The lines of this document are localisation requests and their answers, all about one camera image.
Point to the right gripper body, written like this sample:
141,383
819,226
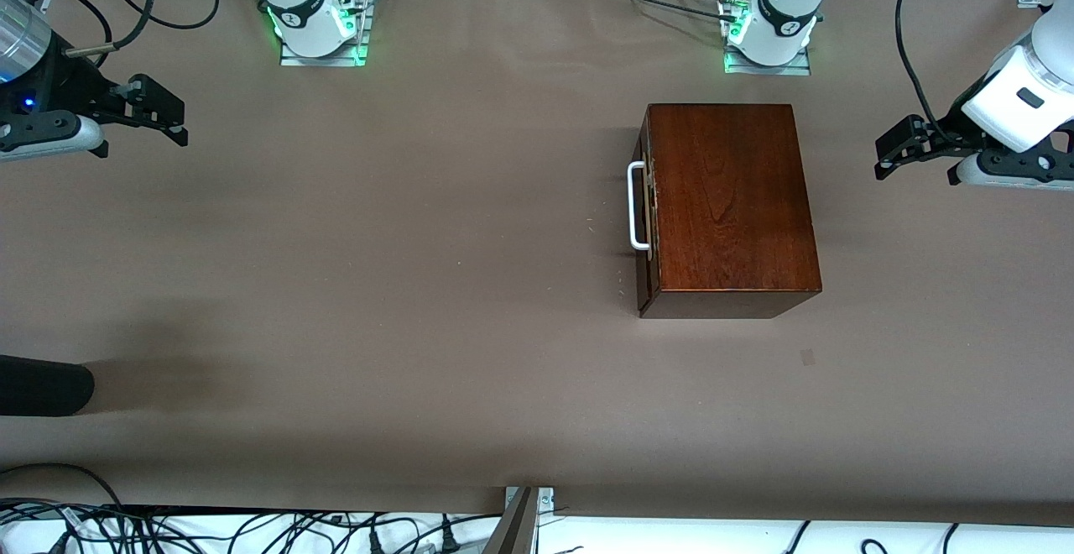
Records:
69,84

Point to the wooden drawer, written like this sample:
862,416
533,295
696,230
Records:
648,273

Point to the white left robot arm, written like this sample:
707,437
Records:
789,0

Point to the dark brown wooden cabinet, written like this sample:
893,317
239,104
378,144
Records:
738,201

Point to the black rounded object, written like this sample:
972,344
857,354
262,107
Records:
42,386

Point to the black power plug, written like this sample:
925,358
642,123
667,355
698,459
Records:
375,542
449,539

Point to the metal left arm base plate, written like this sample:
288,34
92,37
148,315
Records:
768,69

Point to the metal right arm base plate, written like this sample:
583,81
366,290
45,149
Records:
323,59

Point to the grey metal post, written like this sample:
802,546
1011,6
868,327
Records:
516,529

